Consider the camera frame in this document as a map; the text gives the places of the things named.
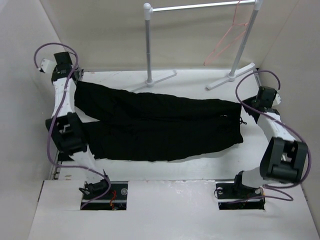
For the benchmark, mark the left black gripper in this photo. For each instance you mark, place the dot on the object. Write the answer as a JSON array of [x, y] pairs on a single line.
[[78, 73]]

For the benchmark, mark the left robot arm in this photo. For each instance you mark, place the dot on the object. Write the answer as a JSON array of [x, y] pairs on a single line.
[[66, 129]]

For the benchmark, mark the pink wire hanger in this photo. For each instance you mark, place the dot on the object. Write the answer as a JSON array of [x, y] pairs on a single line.
[[219, 49]]

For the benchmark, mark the black trousers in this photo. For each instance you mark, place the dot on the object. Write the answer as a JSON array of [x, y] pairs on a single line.
[[155, 127]]

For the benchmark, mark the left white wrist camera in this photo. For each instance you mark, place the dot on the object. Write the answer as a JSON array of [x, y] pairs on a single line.
[[46, 66]]

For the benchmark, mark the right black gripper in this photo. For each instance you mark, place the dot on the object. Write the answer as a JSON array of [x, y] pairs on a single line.
[[248, 100]]

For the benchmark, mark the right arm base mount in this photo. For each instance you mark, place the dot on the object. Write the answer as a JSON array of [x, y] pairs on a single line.
[[232, 197]]

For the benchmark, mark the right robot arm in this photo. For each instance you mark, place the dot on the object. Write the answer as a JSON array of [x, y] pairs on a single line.
[[284, 158]]

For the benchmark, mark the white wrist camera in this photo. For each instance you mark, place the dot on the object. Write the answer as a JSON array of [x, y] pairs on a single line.
[[277, 99], [46, 66]]

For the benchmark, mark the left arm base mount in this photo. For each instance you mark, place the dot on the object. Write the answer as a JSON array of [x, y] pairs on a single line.
[[114, 200]]

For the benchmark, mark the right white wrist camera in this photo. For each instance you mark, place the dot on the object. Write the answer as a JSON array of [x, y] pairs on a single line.
[[277, 99]]

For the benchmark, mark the white metal clothes rack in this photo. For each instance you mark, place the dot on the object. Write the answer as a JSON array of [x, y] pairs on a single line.
[[181, 34]]

